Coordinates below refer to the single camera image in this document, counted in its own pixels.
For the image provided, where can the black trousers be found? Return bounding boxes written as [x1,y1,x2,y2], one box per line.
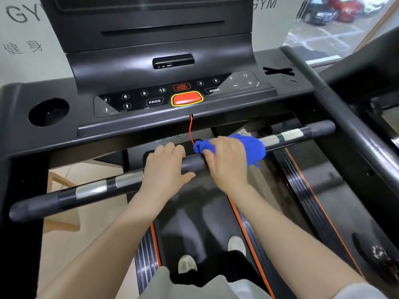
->
[170,250,261,287]

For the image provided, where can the person's right forearm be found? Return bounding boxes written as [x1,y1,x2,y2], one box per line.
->
[228,184,370,299]

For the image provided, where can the black treadmill running belt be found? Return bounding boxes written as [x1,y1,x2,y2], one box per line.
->
[152,169,261,279]

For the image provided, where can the white left shoe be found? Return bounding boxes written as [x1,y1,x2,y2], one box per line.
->
[178,255,198,274]

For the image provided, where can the black treadmill handlebar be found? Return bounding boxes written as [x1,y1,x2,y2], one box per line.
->
[8,120,336,223]

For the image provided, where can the white parked car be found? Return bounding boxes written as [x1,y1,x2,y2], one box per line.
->
[360,0,391,15]

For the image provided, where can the dark parked car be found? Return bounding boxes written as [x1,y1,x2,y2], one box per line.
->
[303,0,338,26]

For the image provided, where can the red parked car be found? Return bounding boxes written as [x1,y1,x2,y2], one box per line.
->
[327,0,365,23]

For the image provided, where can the blue cleaning cloth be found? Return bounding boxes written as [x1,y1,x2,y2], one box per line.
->
[193,133,267,168]

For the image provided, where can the person's right hand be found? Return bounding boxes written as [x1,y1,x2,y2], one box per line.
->
[203,136,249,195]

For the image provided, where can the white right shoe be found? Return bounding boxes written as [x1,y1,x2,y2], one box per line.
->
[227,235,247,257]

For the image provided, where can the person's left hand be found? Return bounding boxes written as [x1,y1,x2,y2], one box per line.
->
[139,142,196,201]

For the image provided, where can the grey shirt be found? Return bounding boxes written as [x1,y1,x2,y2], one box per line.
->
[138,266,389,299]

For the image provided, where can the wooden chair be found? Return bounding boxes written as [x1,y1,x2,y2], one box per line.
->
[42,170,81,234]

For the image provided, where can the red stop button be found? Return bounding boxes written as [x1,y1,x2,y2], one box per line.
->
[171,91,204,107]

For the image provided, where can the black treadmill console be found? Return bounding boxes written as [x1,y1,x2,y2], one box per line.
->
[0,0,316,161]

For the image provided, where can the white shoe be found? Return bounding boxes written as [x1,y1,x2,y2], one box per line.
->
[227,235,247,257]
[178,255,198,274]

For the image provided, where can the ribbed treadmill side rail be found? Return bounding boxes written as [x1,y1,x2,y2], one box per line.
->
[228,196,297,299]
[134,191,162,295]

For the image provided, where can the person's left forearm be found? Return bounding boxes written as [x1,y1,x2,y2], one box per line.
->
[37,190,158,299]

